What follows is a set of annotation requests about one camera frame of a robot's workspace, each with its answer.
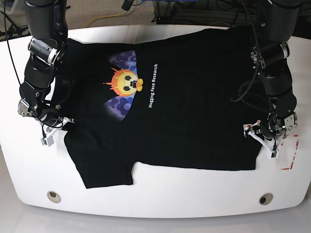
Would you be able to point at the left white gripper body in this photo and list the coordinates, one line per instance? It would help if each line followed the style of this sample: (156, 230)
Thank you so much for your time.
(267, 133)

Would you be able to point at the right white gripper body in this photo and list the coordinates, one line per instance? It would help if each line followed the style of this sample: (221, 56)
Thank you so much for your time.
(52, 119)

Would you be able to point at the black printed T-shirt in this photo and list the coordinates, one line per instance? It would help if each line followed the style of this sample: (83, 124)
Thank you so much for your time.
(161, 103)

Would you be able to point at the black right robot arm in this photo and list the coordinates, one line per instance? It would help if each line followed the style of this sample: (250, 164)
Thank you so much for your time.
(44, 88)

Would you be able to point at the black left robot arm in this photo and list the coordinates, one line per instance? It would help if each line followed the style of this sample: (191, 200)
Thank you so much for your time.
(274, 25)

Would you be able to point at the red tape rectangle marking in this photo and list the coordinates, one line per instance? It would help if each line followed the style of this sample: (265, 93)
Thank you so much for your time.
(287, 152)

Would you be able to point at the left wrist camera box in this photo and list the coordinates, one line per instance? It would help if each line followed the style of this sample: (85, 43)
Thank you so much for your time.
(272, 154)

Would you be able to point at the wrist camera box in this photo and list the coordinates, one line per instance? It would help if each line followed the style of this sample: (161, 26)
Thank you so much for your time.
(47, 141)
(272, 154)

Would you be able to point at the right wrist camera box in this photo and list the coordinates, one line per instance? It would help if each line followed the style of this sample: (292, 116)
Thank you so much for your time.
(47, 141)

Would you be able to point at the right table cable grommet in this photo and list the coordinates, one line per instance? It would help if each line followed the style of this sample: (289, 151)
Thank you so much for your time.
(265, 199)

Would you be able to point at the table cable grommet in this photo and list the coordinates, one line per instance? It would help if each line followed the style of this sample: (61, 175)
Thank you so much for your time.
(265, 199)
(53, 197)

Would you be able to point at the left table cable grommet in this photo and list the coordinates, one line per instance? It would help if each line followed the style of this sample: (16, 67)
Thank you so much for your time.
(53, 197)

